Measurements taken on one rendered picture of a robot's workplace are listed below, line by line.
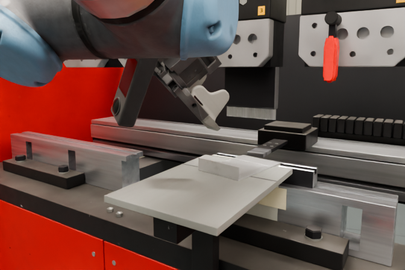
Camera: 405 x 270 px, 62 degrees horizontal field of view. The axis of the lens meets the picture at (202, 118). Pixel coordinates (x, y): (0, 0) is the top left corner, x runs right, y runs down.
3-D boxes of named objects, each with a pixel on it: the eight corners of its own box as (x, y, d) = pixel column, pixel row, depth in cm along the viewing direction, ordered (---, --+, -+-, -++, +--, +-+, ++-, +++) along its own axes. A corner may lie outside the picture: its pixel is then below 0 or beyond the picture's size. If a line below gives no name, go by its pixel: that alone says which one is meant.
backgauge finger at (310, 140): (228, 158, 71) (228, 134, 71) (273, 137, 93) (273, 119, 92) (283, 167, 65) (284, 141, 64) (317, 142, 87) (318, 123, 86)
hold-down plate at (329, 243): (177, 223, 66) (177, 208, 65) (193, 213, 70) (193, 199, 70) (342, 273, 50) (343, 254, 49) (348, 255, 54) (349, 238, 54)
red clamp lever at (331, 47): (320, 82, 48) (324, 11, 46) (327, 81, 51) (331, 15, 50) (334, 82, 47) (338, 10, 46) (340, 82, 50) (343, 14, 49)
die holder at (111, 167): (12, 163, 107) (9, 134, 105) (30, 159, 112) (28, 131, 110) (127, 194, 80) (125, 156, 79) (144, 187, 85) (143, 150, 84)
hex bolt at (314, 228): (302, 238, 54) (302, 228, 53) (307, 231, 56) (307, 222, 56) (320, 243, 52) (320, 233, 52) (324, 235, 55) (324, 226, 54)
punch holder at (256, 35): (193, 67, 64) (192, -25, 62) (215, 67, 71) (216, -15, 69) (267, 67, 56) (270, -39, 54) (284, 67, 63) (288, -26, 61)
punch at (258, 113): (224, 116, 66) (225, 67, 64) (229, 115, 67) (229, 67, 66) (273, 120, 60) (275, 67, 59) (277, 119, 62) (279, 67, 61)
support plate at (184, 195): (103, 202, 47) (103, 195, 46) (205, 159, 68) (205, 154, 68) (217, 237, 37) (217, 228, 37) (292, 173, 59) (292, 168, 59)
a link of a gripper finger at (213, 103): (248, 116, 52) (214, 73, 47) (219, 141, 52) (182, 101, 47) (239, 109, 55) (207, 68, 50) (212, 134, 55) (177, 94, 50)
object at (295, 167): (211, 169, 68) (211, 155, 68) (219, 166, 71) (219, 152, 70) (312, 188, 58) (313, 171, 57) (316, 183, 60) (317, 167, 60)
